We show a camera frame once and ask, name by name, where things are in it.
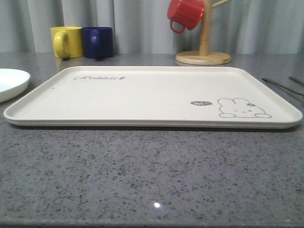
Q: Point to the red ribbed mug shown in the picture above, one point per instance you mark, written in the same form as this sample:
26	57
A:
185	14

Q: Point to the yellow mug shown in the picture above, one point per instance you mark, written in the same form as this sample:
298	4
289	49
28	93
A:
67	42

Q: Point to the silver metal fork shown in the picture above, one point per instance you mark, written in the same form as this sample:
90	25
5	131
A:
282	86

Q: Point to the dark blue mug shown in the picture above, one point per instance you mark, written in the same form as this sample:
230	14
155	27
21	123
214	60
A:
97	42

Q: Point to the white round plate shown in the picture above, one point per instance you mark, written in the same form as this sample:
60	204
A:
12	83

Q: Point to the cream rabbit serving tray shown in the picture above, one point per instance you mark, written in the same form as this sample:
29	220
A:
216	97

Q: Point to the silver metal chopstick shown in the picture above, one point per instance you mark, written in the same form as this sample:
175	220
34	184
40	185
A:
297	80

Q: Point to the wooden mug tree stand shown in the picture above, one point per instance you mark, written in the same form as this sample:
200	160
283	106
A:
203	56

